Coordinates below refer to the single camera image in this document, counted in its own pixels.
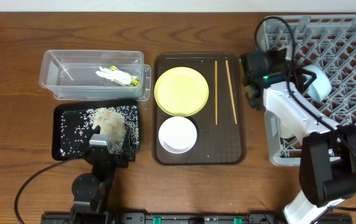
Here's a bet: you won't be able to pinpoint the white cup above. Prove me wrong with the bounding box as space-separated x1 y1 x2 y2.
279 119 294 138

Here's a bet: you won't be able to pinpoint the dark brown serving tray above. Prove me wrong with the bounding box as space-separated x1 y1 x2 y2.
152 52 246 166

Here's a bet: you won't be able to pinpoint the yellow round plate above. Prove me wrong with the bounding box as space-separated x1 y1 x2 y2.
154 67 209 116

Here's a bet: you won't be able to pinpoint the green orange snack wrapper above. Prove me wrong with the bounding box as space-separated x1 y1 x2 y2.
110 65 139 86

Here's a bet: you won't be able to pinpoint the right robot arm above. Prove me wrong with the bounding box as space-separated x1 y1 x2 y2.
243 67 356 223

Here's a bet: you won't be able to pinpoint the wooden chopstick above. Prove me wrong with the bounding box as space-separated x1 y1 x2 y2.
225 60 237 124
214 60 218 125

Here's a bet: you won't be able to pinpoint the white bowl with crumbs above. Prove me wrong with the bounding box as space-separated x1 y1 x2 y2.
158 116 197 154

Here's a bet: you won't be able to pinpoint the clear plastic bin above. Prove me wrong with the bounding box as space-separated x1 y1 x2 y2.
39 50 152 101

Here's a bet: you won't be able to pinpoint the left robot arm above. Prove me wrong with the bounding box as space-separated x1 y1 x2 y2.
70 126 136 224

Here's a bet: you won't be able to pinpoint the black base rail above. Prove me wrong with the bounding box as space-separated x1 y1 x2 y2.
40 212 353 224

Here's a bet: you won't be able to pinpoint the white tissue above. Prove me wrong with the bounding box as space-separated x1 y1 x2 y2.
95 67 133 85

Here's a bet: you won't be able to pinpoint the spilled rice and nuts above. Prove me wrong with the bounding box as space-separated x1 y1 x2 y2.
55 105 140 159

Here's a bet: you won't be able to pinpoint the light blue bowl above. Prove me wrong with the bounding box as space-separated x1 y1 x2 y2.
303 65 332 103

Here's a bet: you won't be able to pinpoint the black plastic tray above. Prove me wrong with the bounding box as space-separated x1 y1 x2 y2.
52 99 138 161

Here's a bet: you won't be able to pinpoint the grey dishwasher rack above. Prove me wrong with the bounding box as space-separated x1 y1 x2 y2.
255 14 356 167

